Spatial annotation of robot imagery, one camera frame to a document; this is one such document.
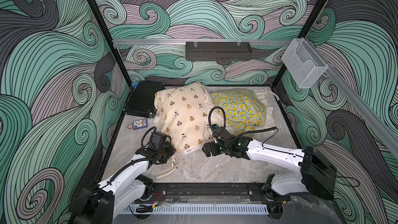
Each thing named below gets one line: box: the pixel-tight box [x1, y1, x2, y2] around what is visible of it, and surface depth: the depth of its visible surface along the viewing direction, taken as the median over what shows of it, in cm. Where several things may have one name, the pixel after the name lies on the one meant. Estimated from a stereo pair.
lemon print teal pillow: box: [210, 88, 267, 136], surface depth 94 cm
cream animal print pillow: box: [153, 82, 215, 154], surface depth 93 cm
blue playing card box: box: [132, 118, 148, 131], surface depth 99 cm
